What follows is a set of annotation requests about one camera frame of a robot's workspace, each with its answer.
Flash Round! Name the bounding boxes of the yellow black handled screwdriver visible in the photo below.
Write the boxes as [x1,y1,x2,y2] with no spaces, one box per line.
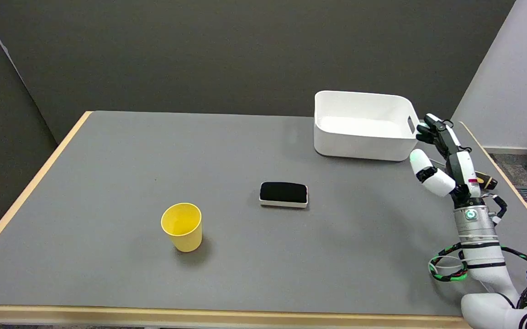
[427,158,498,191]

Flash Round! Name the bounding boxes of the black blackboard eraser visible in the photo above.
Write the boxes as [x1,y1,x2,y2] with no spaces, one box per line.
[259,181,309,209]

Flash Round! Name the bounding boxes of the white plastic storage bin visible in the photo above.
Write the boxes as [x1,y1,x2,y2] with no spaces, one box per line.
[314,90,424,162]

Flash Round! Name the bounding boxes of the yellow plastic cup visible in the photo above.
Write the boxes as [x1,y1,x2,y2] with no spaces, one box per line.
[161,202,203,253]

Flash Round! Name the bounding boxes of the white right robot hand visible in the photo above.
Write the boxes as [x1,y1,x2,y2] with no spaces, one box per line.
[409,113,484,205]

